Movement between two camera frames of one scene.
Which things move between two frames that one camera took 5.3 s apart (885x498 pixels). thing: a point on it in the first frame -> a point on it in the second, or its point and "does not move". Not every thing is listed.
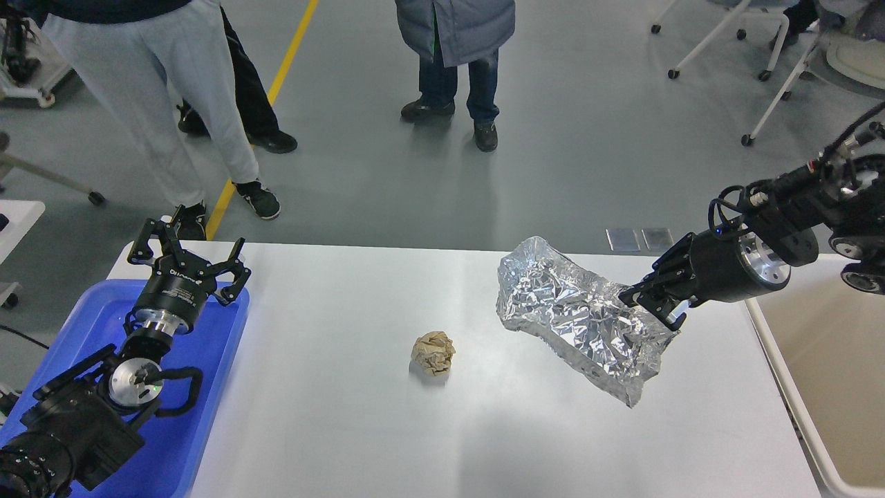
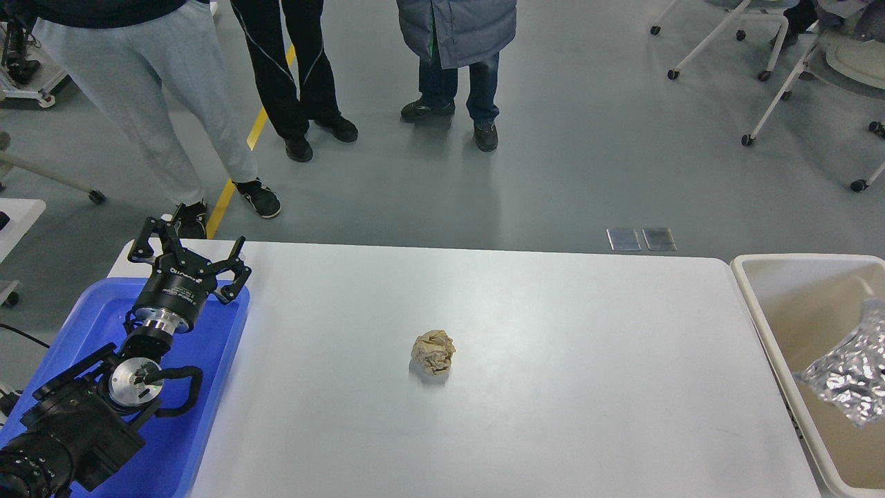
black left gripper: (173, 291) does not move
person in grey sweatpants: (122, 43) does not move
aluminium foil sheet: (579, 317) -> (851, 376)
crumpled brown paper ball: (433, 352) does not move
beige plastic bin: (823, 344) does not move
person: (260, 120) -> (283, 41)
